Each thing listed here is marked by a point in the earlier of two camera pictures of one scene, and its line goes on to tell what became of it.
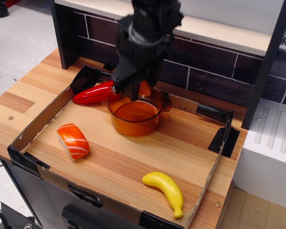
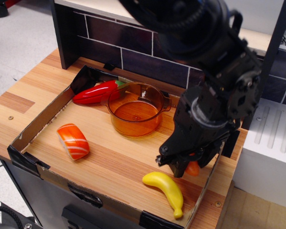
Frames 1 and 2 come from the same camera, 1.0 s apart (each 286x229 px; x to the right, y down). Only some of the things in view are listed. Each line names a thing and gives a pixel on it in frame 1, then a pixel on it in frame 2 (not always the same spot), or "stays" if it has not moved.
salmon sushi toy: x=75 y=144 stays
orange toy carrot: x=145 y=89 -> x=193 y=168
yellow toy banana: x=172 y=191 stays
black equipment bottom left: x=12 y=219 stays
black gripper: x=137 y=61 -> x=190 y=137
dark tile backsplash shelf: x=224 y=61 stays
